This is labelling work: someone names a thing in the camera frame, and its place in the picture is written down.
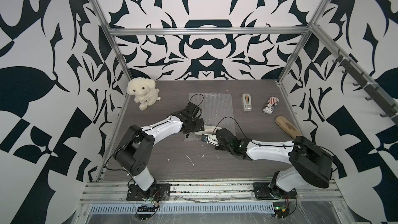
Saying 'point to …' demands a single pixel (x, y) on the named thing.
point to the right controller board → (281, 209)
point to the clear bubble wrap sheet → (217, 111)
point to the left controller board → (145, 212)
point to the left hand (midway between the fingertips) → (197, 124)
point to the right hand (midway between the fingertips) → (214, 130)
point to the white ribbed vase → (209, 129)
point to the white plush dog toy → (144, 90)
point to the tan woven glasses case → (287, 126)
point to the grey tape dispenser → (246, 102)
